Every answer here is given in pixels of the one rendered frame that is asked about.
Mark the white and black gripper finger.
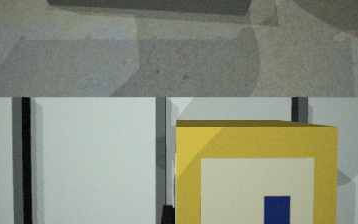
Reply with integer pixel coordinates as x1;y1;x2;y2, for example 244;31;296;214
161;205;175;224

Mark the yellow butter carton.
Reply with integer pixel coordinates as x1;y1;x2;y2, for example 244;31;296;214
175;120;338;224

